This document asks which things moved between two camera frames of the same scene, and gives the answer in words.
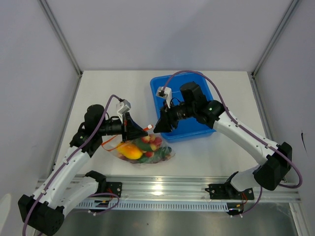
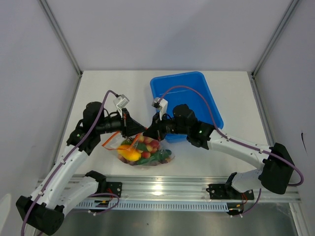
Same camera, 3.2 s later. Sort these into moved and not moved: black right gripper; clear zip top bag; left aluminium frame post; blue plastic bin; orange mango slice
Moved: clear zip top bag; black right gripper
Not moved: blue plastic bin; orange mango slice; left aluminium frame post
